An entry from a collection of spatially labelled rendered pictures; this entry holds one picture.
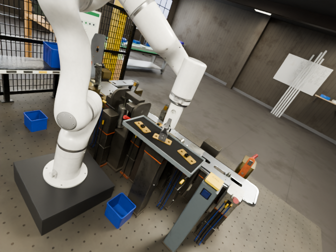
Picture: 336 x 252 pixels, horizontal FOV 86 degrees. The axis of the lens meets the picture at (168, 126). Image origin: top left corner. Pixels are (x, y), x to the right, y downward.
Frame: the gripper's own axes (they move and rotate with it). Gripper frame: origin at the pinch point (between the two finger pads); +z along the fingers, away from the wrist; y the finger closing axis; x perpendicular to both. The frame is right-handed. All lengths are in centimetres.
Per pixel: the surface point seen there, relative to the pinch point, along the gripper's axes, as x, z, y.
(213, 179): -24.3, 3.3, -10.0
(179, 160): -10.0, 3.3, -8.6
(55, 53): 95, 6, 47
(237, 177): -46, 19, 22
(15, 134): 84, 49, 7
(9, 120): 97, 49, 15
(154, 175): -3.4, 18.7, -5.8
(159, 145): -0.2, 3.3, -4.8
